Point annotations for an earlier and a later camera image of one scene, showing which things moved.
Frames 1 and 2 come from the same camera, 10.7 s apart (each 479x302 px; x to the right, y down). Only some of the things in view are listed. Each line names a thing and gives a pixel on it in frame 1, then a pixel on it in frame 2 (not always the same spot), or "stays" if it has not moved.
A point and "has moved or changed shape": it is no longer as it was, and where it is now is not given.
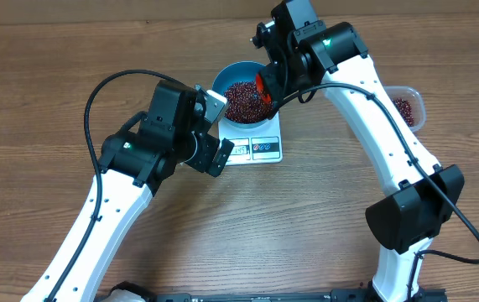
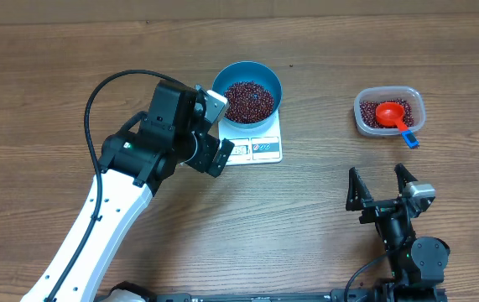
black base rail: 331,295 stays
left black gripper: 210,146 stays
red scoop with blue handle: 264,96 has moved or changed shape
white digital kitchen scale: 253,145 stays
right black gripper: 270,82 -> 382,210
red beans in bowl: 243,102 stays
